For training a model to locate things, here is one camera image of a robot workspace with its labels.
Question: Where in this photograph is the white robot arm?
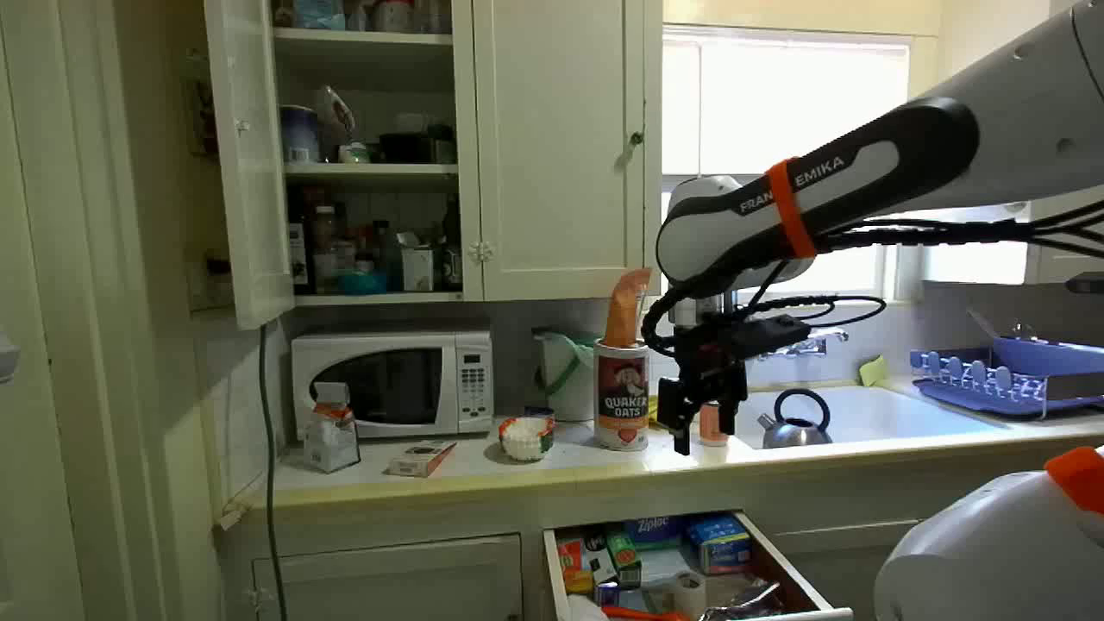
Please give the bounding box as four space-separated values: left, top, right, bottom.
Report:
640 0 1104 451

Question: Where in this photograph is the bucket with green lid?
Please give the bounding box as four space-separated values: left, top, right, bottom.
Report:
535 330 598 423

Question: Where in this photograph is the white upper cabinet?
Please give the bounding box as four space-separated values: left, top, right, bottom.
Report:
204 0 663 330

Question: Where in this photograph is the white cylindrical canister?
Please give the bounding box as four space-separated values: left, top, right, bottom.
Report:
592 346 648 448

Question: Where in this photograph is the white microwave oven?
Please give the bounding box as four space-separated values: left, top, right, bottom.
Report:
291 330 494 441

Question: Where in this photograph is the silver kettle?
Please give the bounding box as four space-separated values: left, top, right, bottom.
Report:
760 387 831 448

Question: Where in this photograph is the wooden kitchen drawer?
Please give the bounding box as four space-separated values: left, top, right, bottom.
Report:
545 509 853 621

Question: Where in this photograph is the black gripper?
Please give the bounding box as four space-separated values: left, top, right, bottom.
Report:
672 317 810 455

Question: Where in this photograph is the blue ziploc box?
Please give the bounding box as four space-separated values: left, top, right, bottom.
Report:
683 513 749 577

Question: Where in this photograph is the blue dish rack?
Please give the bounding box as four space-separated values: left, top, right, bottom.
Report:
912 333 1104 422

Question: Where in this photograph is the black power cord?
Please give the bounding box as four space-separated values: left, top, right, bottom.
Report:
256 319 291 621

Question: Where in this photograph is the small carton box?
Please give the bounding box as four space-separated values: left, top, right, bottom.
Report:
304 383 360 472

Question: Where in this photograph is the sponge on counter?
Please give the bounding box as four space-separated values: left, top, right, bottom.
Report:
500 416 555 462

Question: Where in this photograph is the orange snack bag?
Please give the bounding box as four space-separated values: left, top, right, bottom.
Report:
603 270 653 347

